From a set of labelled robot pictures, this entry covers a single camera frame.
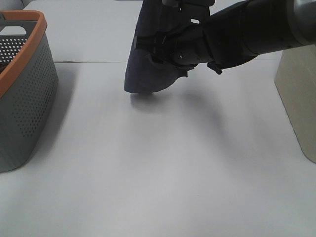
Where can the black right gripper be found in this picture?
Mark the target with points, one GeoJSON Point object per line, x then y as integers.
{"type": "Point", "coordinates": [183, 49]}

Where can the dark navy towel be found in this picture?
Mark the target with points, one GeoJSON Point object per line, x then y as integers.
{"type": "Point", "coordinates": [146, 73]}

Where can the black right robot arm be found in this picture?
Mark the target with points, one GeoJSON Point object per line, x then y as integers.
{"type": "Point", "coordinates": [232, 36]}

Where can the beige bin grey rim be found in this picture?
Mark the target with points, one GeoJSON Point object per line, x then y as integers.
{"type": "Point", "coordinates": [296, 84]}

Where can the grey perforated basket orange rim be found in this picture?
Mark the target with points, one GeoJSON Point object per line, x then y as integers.
{"type": "Point", "coordinates": [28, 85]}

